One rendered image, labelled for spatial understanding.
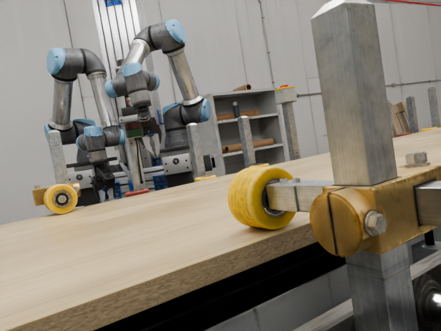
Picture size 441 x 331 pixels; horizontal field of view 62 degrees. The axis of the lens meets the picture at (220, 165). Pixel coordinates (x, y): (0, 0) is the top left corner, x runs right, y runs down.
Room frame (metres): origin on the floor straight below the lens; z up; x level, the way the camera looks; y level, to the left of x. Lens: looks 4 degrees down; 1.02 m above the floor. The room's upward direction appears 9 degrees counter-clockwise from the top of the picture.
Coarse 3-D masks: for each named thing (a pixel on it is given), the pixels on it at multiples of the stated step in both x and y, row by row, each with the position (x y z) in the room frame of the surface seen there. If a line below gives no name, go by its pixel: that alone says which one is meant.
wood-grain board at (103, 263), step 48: (432, 144) 1.20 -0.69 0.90; (192, 192) 0.98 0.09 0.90; (0, 240) 0.72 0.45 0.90; (48, 240) 0.64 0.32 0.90; (96, 240) 0.57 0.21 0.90; (144, 240) 0.52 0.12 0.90; (192, 240) 0.47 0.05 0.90; (240, 240) 0.44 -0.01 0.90; (288, 240) 0.45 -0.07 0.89; (0, 288) 0.40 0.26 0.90; (48, 288) 0.38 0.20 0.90; (96, 288) 0.35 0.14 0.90; (144, 288) 0.35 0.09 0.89; (192, 288) 0.38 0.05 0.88
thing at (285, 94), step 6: (276, 90) 1.71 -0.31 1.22; (282, 90) 1.68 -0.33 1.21; (288, 90) 1.68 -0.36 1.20; (294, 90) 1.70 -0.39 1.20; (276, 96) 1.72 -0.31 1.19; (282, 96) 1.68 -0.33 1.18; (288, 96) 1.68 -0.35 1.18; (294, 96) 1.70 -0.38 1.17; (276, 102) 1.72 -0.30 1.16; (282, 102) 1.69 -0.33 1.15
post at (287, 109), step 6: (288, 102) 1.70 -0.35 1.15; (282, 108) 1.72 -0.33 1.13; (288, 108) 1.70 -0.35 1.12; (288, 114) 1.69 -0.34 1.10; (288, 120) 1.70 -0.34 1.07; (294, 120) 1.71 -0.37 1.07; (288, 126) 1.70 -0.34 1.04; (294, 126) 1.71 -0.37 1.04; (288, 132) 1.71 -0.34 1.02; (294, 132) 1.70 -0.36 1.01; (288, 138) 1.71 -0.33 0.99; (294, 138) 1.70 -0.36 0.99; (288, 144) 1.72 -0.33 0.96; (294, 144) 1.70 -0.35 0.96; (294, 150) 1.69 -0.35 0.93; (294, 156) 1.70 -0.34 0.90; (300, 156) 1.71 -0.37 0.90
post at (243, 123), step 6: (240, 120) 1.57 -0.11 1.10; (246, 120) 1.57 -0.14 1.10; (240, 126) 1.58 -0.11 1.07; (246, 126) 1.57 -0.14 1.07; (240, 132) 1.58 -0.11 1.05; (246, 132) 1.56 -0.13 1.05; (246, 138) 1.56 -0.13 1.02; (246, 144) 1.56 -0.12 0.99; (252, 144) 1.57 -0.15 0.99; (246, 150) 1.56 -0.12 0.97; (252, 150) 1.57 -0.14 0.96; (246, 156) 1.57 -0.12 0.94; (252, 156) 1.57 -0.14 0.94; (246, 162) 1.57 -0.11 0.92; (252, 162) 1.57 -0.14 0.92
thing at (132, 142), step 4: (140, 128) 1.27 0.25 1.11; (136, 136) 1.26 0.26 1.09; (140, 136) 1.27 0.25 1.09; (132, 140) 1.30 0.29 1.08; (136, 140) 1.27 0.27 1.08; (132, 144) 1.30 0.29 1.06; (136, 144) 1.28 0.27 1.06; (136, 148) 1.28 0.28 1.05; (140, 172) 1.30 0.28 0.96; (140, 176) 1.30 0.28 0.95
